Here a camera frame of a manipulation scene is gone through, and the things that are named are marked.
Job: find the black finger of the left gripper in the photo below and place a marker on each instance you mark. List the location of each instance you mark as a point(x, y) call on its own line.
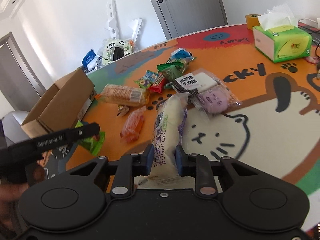
point(18, 161)

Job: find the grey door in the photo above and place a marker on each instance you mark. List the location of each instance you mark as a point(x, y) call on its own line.
point(181, 17)

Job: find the blue silver snack packet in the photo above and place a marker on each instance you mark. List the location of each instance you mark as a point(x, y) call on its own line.
point(180, 53)

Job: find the person's left hand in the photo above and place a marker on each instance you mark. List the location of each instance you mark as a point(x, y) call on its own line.
point(11, 225)

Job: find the yellow tape roll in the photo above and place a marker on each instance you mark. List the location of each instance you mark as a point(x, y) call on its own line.
point(252, 21)

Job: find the orange biscuit packet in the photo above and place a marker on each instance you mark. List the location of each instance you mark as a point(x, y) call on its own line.
point(124, 95)

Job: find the black sesame cake packet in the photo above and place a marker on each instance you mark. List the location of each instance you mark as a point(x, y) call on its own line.
point(197, 81)

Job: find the white plastic board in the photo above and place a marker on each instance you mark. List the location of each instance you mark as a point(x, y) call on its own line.
point(112, 23)

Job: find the orange jelly snack packet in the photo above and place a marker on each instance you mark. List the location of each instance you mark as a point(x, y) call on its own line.
point(133, 125)

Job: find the blue plastic bag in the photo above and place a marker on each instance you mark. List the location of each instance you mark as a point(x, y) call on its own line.
point(90, 60)

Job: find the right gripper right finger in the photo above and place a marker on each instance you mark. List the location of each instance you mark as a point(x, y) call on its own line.
point(196, 166)

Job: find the white Runfu cake packet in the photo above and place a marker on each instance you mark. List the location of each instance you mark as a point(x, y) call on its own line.
point(168, 131)

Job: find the small brown candy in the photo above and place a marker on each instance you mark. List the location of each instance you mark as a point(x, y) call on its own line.
point(122, 110)

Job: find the green blue candy packet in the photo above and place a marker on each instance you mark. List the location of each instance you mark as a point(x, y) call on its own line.
point(147, 80)

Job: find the green tissue box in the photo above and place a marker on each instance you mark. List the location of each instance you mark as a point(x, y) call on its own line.
point(278, 36)

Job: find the green milk bun packet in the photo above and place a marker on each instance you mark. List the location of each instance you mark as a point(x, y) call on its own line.
point(181, 60)

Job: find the keys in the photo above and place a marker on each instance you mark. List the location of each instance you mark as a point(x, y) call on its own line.
point(318, 71)

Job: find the white slotted board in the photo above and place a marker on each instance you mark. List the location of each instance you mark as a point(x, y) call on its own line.
point(135, 25)

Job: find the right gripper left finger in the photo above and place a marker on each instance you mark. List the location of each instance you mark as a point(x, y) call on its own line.
point(128, 167)

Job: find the red candy packet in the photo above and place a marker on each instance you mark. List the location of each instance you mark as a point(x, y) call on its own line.
point(158, 85)

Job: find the cardboard box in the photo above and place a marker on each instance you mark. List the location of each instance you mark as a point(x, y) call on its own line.
point(61, 106)

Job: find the dark green snack packet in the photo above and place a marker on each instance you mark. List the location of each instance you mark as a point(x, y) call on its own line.
point(171, 71)

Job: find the purple round cake packet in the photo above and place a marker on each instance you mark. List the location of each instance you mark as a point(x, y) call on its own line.
point(215, 100)

